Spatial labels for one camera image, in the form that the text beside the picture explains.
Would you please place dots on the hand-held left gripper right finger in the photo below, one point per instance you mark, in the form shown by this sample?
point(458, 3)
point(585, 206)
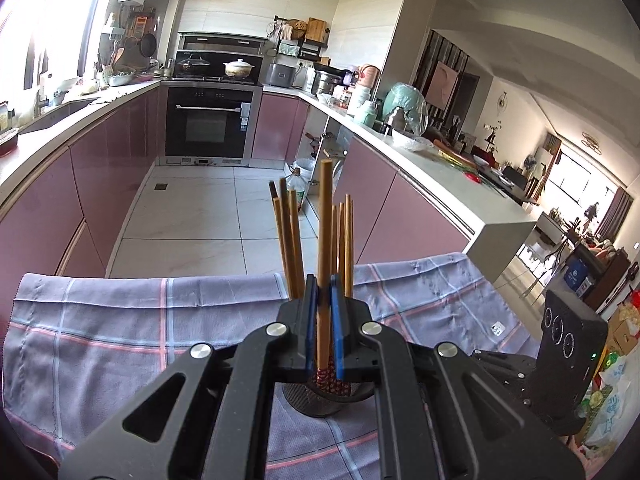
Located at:
point(336, 330)

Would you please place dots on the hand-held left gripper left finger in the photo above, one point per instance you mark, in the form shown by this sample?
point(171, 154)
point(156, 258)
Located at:
point(312, 325)

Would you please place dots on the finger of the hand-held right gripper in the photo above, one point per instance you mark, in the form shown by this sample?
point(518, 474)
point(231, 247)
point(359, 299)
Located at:
point(515, 375)

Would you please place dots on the black mesh holder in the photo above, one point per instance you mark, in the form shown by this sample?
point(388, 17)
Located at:
point(320, 405)

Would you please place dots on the bundle of wooden chopsticks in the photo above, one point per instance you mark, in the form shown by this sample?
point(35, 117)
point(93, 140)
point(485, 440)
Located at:
point(292, 250)

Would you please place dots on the single wooden chopstick patterned end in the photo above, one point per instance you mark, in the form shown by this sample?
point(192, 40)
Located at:
point(325, 235)

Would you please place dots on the white plastic bag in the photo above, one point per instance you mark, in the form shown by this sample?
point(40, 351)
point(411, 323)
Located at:
point(607, 405)

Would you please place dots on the blue printed box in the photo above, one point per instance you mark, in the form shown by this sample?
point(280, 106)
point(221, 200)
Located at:
point(578, 275)

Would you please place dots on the pink base cabinets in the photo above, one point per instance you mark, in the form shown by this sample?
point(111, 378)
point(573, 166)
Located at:
point(400, 220)
point(100, 185)

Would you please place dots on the plastic water bottle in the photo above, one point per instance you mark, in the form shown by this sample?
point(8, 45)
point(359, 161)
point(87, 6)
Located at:
point(303, 197)

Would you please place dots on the brown curtain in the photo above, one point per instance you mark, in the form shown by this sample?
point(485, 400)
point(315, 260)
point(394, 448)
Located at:
point(616, 215)

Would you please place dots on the white bucket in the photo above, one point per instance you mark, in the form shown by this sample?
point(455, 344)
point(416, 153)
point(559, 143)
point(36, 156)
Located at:
point(304, 167)

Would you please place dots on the blue plaid cloth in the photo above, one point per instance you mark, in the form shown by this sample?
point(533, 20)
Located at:
point(125, 320)

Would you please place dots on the black built-in oven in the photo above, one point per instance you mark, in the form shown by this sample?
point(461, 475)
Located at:
point(210, 125)

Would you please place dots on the green jar under plastic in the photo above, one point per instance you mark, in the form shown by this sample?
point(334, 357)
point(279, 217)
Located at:
point(406, 105)

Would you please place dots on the steel stock pot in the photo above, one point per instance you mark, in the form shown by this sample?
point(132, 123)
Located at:
point(327, 84)

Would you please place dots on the silver rice cooker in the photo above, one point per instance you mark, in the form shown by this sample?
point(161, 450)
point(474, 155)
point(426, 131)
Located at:
point(279, 75)

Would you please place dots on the pink kettle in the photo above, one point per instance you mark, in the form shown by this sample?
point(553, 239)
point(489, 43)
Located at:
point(369, 76)

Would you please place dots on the white clay pot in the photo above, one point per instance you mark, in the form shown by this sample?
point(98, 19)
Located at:
point(239, 70)

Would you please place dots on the framed pink painting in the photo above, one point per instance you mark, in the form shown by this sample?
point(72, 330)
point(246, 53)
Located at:
point(444, 85)

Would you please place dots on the black cooking pot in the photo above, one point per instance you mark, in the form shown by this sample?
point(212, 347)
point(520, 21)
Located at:
point(194, 66)

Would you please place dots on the wooden cutting board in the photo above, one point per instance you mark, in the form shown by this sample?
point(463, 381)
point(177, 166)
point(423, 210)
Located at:
point(316, 30)

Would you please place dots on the steel range hood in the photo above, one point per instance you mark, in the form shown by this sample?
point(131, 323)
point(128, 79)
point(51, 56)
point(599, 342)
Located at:
point(220, 42)

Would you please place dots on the hanging frying pan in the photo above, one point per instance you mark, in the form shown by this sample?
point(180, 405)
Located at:
point(148, 46)

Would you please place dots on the steel faucet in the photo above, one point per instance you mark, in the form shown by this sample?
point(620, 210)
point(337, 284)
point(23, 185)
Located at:
point(39, 102)

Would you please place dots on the dark red bowl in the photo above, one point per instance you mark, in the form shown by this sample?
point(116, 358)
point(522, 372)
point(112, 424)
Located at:
point(9, 142)

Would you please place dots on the kitchen window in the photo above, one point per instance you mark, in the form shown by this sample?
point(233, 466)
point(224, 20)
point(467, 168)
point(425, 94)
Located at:
point(55, 20)

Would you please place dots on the black wall shelf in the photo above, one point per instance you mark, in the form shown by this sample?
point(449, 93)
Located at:
point(310, 50)

